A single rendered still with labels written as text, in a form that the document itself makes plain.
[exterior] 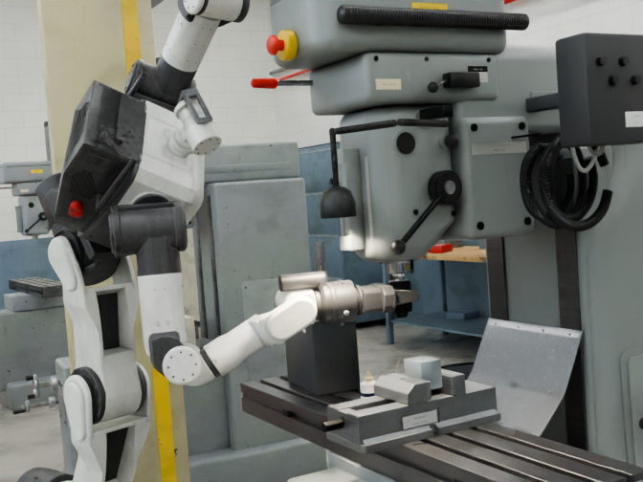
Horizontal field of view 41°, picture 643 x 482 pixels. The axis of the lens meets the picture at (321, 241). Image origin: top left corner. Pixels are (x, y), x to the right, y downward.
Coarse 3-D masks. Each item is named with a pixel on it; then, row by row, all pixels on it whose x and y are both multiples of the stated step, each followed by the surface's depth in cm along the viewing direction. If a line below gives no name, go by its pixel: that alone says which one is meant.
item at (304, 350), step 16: (304, 336) 221; (320, 336) 216; (336, 336) 217; (352, 336) 219; (288, 352) 233; (304, 352) 222; (320, 352) 216; (336, 352) 217; (352, 352) 219; (288, 368) 235; (304, 368) 223; (320, 368) 216; (336, 368) 218; (352, 368) 219; (304, 384) 224; (320, 384) 216; (336, 384) 218; (352, 384) 219
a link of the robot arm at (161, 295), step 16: (144, 288) 174; (160, 288) 173; (176, 288) 175; (144, 304) 174; (160, 304) 173; (176, 304) 174; (144, 320) 174; (160, 320) 173; (176, 320) 174; (144, 336) 174; (160, 336) 172; (176, 336) 172; (160, 352) 172; (176, 352) 171; (192, 352) 171; (160, 368) 171; (176, 368) 171; (192, 368) 171
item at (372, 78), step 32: (352, 64) 171; (384, 64) 169; (416, 64) 173; (448, 64) 176; (480, 64) 181; (320, 96) 183; (352, 96) 172; (384, 96) 169; (416, 96) 173; (448, 96) 177; (480, 96) 181
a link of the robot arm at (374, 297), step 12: (336, 288) 179; (348, 288) 180; (360, 288) 182; (372, 288) 181; (384, 288) 180; (348, 300) 179; (360, 300) 181; (372, 300) 180; (384, 300) 179; (348, 312) 179; (360, 312) 181; (372, 312) 180; (384, 312) 180
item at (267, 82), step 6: (258, 78) 179; (264, 78) 180; (270, 78) 180; (276, 78) 181; (252, 84) 179; (258, 84) 179; (264, 84) 180; (270, 84) 180; (276, 84) 181; (282, 84) 182; (288, 84) 183; (294, 84) 184; (300, 84) 184; (306, 84) 185; (312, 84) 186
